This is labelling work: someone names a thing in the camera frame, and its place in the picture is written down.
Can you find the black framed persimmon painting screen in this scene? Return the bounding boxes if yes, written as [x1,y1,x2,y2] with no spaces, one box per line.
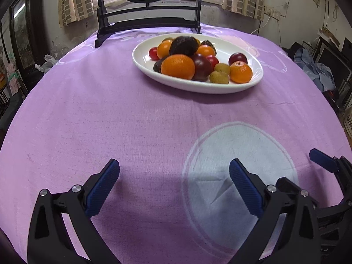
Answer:
[94,0,204,48]

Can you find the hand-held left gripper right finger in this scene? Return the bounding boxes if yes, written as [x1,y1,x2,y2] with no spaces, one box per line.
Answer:
[229,159,322,264]

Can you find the dark brown water chestnut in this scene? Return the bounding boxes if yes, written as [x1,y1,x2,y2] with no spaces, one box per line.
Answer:
[169,36,198,56]
[201,40,217,55]
[153,56,168,74]

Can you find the black cloth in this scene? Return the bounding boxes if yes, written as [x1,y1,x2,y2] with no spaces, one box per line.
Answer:
[282,42,303,58]

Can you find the dark wooden glass cabinet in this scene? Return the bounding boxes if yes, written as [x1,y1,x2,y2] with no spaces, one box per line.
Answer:
[8,0,47,83]

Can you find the black monitor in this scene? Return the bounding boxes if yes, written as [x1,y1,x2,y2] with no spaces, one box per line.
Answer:
[315,37,352,88]

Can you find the dark red plum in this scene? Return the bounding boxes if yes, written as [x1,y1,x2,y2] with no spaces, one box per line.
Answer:
[191,53,213,82]
[228,53,248,66]

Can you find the small smooth orange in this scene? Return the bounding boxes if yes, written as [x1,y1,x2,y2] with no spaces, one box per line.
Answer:
[156,40,174,59]
[196,45,216,58]

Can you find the cardboard box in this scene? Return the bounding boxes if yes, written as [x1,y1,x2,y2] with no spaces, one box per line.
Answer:
[341,113,352,141]

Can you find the pink paper sheet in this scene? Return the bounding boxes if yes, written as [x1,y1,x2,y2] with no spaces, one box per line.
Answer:
[5,63,21,95]

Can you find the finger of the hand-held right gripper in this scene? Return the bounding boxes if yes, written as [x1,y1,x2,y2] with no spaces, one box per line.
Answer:
[309,148,352,190]
[276,177,319,209]

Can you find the white wall socket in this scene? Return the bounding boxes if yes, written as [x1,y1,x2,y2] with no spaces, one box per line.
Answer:
[264,8,281,20]

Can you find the white plastic bag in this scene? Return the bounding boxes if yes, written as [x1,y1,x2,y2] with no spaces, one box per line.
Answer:
[34,54,58,74]

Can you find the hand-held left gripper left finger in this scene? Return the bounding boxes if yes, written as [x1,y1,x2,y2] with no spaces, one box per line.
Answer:
[27,159,121,264]

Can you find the small green kiwi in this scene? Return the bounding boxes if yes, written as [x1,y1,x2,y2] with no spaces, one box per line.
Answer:
[209,71,229,84]
[214,63,230,75]

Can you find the purple tablecloth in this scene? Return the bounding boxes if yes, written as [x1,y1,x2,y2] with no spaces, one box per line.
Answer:
[0,24,352,264]

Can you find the white oval plate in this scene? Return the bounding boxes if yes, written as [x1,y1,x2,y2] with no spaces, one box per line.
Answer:
[132,32,264,94]

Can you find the blue cloth pile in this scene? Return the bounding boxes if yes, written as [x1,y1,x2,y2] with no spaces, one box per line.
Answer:
[294,48,337,92]

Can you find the white cable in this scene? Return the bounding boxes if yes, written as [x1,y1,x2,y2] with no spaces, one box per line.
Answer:
[249,14,271,35]

